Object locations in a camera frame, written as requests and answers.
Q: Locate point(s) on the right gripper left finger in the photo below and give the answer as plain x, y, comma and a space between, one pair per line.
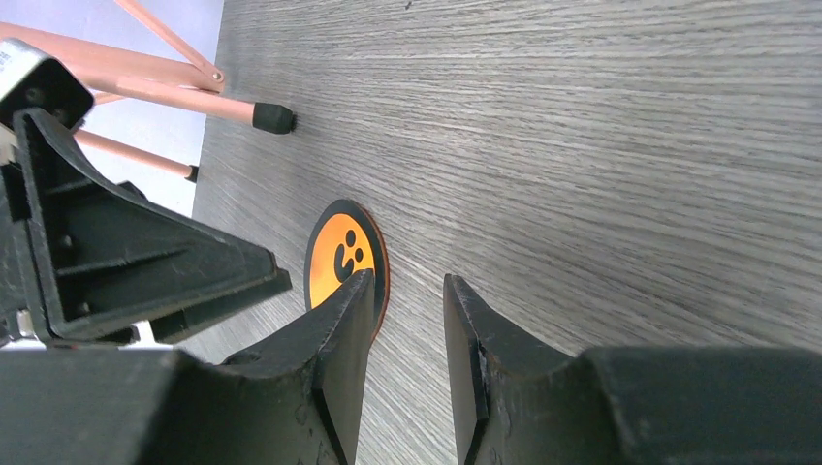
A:
294, 397

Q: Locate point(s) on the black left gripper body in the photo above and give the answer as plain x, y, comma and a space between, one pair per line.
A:
25, 192

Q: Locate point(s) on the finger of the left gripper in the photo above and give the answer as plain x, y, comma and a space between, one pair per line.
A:
108, 258

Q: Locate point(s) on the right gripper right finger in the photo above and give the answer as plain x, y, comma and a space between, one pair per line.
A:
517, 400

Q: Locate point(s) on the orange black face coaster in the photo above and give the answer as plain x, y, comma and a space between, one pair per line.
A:
346, 239

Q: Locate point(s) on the pink music stand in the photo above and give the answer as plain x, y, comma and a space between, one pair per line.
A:
112, 73

